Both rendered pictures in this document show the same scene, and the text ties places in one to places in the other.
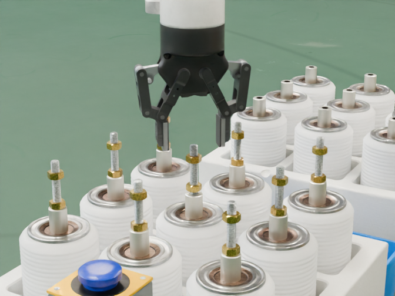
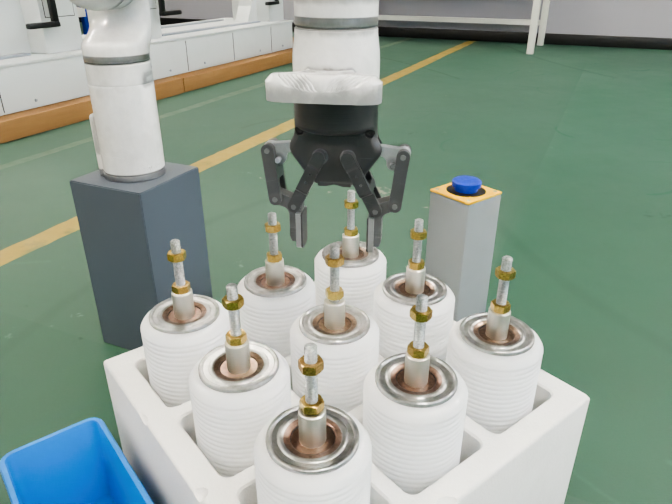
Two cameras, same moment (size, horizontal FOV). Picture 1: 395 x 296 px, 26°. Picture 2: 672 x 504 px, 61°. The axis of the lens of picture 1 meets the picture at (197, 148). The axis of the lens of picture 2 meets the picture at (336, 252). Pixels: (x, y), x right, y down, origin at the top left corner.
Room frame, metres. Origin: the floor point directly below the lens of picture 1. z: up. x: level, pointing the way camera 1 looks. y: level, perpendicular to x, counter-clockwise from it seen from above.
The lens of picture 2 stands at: (1.46, 0.19, 0.59)
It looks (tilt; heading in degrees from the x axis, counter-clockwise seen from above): 26 degrees down; 201
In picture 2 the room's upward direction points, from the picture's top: straight up
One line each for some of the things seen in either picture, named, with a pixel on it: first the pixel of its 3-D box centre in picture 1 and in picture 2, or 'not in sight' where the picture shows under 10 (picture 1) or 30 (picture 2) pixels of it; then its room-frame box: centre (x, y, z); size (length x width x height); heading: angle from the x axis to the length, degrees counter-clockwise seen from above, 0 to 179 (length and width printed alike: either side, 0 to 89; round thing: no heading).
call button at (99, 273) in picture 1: (100, 278); (466, 186); (0.69, 0.09, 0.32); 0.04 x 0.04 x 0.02
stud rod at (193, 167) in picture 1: (193, 173); (334, 278); (0.98, 0.00, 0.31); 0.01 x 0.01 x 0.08
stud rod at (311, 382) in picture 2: not in sight; (311, 386); (1.14, 0.05, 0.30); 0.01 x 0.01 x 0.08
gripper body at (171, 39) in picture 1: (192, 56); (336, 133); (0.98, 0.01, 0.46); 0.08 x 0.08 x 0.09
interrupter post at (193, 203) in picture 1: (193, 205); (334, 313); (0.98, 0.00, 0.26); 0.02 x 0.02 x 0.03
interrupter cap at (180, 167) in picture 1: (164, 168); (312, 437); (1.14, 0.05, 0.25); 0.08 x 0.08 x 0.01
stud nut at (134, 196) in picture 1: (138, 194); (418, 233); (0.88, 0.07, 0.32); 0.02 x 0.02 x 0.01; 53
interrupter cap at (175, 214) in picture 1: (193, 214); (334, 323); (0.98, 0.00, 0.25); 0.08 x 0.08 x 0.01
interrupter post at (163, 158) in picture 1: (164, 159); (312, 425); (1.14, 0.05, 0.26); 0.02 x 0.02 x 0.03
